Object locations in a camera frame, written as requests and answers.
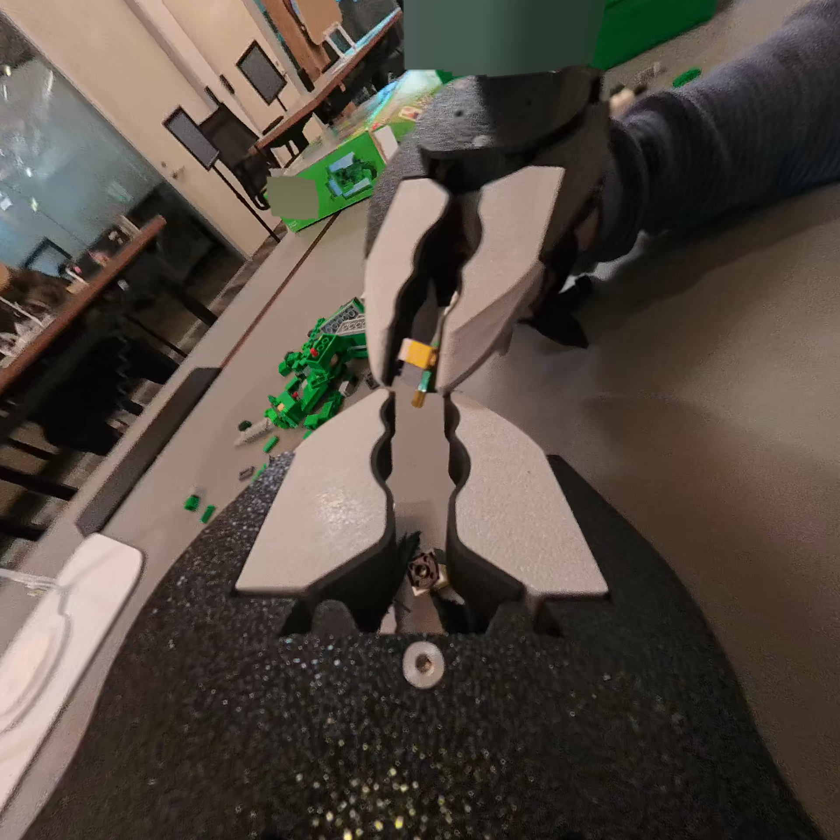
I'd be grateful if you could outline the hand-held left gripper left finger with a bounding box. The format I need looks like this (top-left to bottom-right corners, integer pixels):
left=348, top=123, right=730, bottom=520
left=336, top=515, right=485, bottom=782
left=234, top=388, right=399, bottom=599

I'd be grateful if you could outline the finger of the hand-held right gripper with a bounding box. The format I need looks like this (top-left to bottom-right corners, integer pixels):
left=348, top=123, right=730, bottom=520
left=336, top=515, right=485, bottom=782
left=364, top=177, right=455, bottom=388
left=433, top=166, right=567, bottom=395

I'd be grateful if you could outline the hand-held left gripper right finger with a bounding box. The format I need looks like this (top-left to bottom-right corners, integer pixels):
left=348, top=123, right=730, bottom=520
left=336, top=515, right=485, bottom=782
left=446, top=394, right=611, bottom=599

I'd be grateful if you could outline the small yellow green brick assembly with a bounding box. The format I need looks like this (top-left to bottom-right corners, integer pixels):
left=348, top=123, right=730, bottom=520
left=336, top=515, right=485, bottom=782
left=397, top=338, right=441, bottom=409

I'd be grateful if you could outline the person's right forearm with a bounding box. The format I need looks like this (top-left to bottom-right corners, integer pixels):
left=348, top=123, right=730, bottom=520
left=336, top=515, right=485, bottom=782
left=591, top=0, right=840, bottom=263

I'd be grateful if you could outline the green brick set box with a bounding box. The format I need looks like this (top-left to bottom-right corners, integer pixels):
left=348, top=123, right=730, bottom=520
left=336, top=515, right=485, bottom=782
left=282, top=72, right=434, bottom=234

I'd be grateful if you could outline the dark grey square brick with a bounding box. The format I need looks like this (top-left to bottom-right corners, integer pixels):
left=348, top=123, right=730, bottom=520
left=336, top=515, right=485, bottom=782
left=406, top=550, right=454, bottom=597

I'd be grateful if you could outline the pile of green bricks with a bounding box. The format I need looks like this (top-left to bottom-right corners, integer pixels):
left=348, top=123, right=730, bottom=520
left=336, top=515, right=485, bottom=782
left=236, top=298, right=370, bottom=448

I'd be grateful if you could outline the large plain green box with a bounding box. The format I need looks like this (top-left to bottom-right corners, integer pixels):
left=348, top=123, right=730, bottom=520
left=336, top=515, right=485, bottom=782
left=594, top=0, right=719, bottom=70

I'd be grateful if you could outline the long wooden table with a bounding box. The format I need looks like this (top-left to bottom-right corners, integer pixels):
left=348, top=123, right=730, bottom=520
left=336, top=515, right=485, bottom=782
left=252, top=10, right=404, bottom=155

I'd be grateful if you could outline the black chair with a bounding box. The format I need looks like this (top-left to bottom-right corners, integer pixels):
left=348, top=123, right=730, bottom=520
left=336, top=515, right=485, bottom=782
left=200, top=104, right=271, bottom=198

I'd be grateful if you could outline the black screen on stand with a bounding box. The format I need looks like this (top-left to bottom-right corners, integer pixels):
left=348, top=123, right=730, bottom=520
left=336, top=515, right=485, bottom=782
left=163, top=107, right=283, bottom=244

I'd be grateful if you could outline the white rounded tray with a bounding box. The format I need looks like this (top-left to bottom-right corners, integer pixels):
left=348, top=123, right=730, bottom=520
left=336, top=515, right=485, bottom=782
left=0, top=533, right=144, bottom=798

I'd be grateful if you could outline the wooden side table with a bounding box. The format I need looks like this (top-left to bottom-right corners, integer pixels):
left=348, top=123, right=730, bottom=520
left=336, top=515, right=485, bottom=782
left=0, top=217, right=217, bottom=546

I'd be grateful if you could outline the black wall screen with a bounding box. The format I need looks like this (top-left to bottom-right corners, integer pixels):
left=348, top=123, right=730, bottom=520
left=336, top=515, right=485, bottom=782
left=236, top=41, right=287, bottom=106

